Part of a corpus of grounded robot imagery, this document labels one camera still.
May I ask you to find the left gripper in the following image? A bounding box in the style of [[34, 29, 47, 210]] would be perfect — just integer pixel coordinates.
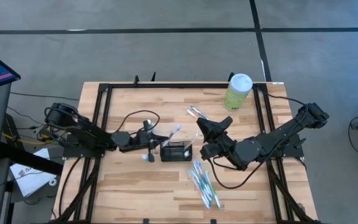
[[130, 122, 170, 164]]

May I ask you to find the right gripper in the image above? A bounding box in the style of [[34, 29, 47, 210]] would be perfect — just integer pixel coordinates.
[[196, 115, 239, 162]]

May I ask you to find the orange handled toothbrush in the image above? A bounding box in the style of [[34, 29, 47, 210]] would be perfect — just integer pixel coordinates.
[[185, 107, 200, 119], [183, 129, 200, 157], [188, 169, 211, 210]]

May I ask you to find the green handled toothbrush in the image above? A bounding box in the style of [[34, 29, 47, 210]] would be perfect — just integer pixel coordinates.
[[190, 105, 210, 121], [204, 169, 222, 209]]

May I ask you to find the green disinfecting wipes canister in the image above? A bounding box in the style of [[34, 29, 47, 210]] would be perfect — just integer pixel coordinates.
[[223, 73, 254, 112]]

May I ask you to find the black support beam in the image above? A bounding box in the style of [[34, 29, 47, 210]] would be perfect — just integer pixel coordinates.
[[0, 141, 64, 177]]

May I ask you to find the white printed paper sheet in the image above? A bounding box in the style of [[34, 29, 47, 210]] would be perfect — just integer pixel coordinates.
[[9, 147, 58, 198]]

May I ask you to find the black wire caddy basket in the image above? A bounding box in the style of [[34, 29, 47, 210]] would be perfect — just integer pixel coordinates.
[[159, 141, 193, 162]]

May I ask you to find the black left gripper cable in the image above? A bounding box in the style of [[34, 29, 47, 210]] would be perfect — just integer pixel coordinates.
[[115, 109, 161, 134]]

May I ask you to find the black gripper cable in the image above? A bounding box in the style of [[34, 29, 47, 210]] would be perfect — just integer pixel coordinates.
[[115, 109, 161, 134], [208, 155, 267, 190]]

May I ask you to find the black aluminium table frame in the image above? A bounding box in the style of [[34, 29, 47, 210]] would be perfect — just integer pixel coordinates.
[[52, 81, 320, 224]]

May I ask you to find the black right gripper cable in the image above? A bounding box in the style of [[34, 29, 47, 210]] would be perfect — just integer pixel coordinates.
[[208, 155, 267, 190]]

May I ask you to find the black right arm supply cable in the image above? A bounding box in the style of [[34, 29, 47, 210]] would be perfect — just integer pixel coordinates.
[[266, 93, 306, 106]]

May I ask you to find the black left base cable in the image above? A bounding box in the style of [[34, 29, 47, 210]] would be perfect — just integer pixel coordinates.
[[57, 157, 83, 218]]

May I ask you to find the thin black floor cable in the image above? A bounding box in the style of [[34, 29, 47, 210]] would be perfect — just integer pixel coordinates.
[[9, 91, 80, 102]]

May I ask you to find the yellow cable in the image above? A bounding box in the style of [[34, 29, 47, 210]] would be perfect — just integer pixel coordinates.
[[2, 132, 62, 146]]

